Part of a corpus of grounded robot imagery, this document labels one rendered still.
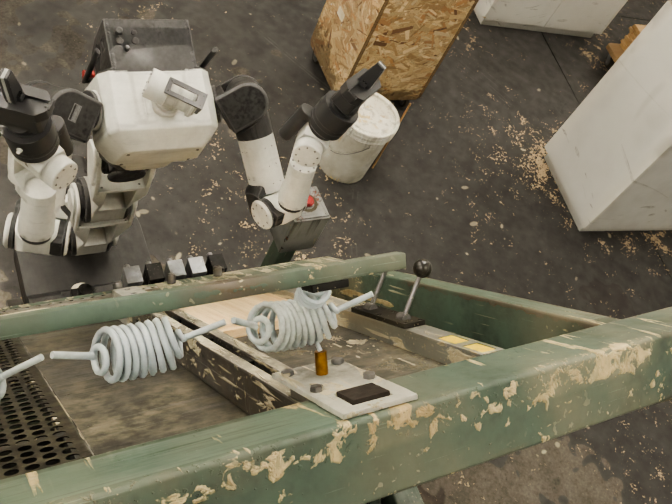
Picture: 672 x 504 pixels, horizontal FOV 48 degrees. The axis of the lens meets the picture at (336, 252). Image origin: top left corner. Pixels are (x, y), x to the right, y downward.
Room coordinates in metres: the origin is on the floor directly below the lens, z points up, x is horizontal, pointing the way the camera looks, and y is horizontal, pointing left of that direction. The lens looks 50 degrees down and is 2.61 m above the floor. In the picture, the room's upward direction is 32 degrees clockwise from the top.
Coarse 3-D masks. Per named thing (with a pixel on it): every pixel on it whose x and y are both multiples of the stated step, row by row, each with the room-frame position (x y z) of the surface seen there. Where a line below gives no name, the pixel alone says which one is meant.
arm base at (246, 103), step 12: (240, 84) 1.30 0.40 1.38; (252, 84) 1.31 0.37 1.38; (216, 96) 1.26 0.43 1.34; (228, 96) 1.27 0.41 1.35; (240, 96) 1.28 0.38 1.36; (252, 96) 1.30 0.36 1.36; (264, 96) 1.31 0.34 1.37; (228, 108) 1.25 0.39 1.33; (240, 108) 1.27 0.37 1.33; (252, 108) 1.29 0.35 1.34; (264, 108) 1.30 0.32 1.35; (228, 120) 1.24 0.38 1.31; (240, 120) 1.26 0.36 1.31; (252, 120) 1.27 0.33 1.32
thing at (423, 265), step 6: (414, 264) 0.98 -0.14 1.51; (420, 264) 0.98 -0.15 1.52; (426, 264) 0.99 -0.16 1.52; (414, 270) 0.98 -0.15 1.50; (420, 270) 0.97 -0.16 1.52; (426, 270) 0.98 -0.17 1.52; (420, 276) 0.97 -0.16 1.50; (426, 276) 0.98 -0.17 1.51; (414, 282) 0.96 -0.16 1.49; (414, 288) 0.95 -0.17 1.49; (414, 294) 0.94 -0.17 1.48; (408, 300) 0.93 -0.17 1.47; (408, 306) 0.92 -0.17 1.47; (402, 312) 0.91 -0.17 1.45; (396, 318) 0.90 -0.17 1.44; (402, 318) 0.89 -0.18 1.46; (408, 318) 0.90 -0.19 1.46
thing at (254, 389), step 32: (128, 288) 0.92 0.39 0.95; (320, 288) 0.53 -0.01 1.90; (128, 320) 0.82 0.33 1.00; (160, 320) 0.73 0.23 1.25; (192, 320) 0.74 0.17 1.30; (192, 352) 0.64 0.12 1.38; (224, 352) 0.61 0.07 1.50; (256, 352) 0.62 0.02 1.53; (320, 352) 0.52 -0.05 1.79; (224, 384) 0.57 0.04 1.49; (256, 384) 0.53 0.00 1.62; (288, 384) 0.47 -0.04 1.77; (320, 384) 0.47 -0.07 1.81; (352, 384) 0.49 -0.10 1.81; (384, 384) 0.50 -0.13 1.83; (352, 416) 0.42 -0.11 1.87
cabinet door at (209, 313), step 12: (228, 300) 1.03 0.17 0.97; (240, 300) 1.04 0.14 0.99; (252, 300) 1.04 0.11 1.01; (264, 300) 1.04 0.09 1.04; (276, 300) 1.05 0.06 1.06; (192, 312) 0.92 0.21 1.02; (204, 312) 0.93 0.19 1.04; (216, 312) 0.93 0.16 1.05; (228, 312) 0.94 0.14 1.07; (240, 312) 0.95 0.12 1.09; (228, 324) 0.85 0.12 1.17; (276, 324) 0.90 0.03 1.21; (240, 336) 0.83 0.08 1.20
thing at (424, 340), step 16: (336, 304) 0.99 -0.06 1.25; (352, 320) 0.94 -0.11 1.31; (368, 320) 0.91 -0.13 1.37; (384, 336) 0.88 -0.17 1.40; (400, 336) 0.86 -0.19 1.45; (416, 336) 0.84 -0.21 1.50; (432, 336) 0.84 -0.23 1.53; (416, 352) 0.83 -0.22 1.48; (432, 352) 0.81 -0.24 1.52; (448, 352) 0.80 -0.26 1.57; (464, 352) 0.79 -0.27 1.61; (480, 352) 0.78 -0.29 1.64
